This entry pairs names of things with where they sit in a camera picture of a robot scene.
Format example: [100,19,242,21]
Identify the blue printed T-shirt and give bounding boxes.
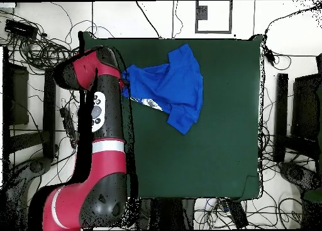
[121,43,204,135]

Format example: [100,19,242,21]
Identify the dark green table cloth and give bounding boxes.
[76,30,265,202]

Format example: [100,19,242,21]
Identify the black power strip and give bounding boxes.
[59,106,80,149]

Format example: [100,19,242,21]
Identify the small dark grey square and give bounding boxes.
[196,5,209,21]

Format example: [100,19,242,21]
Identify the black rectangular floor device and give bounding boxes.
[226,199,250,229]

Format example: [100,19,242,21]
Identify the black plug adapter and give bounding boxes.
[264,46,277,67]

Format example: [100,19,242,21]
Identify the dark grey floor stand base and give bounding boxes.
[277,161,322,229]
[0,156,53,231]

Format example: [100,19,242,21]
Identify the black electronics box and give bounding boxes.
[4,18,39,40]

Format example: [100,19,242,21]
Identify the dark green round object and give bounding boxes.
[303,189,322,204]

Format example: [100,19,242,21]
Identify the black floor cable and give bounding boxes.
[135,0,162,39]

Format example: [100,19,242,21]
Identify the grey square floor frame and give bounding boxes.
[195,0,233,35]

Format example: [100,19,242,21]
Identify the black metal frame stand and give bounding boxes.
[273,53,322,164]
[2,46,59,164]

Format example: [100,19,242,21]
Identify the tangled black cable bundle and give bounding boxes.
[0,8,81,76]

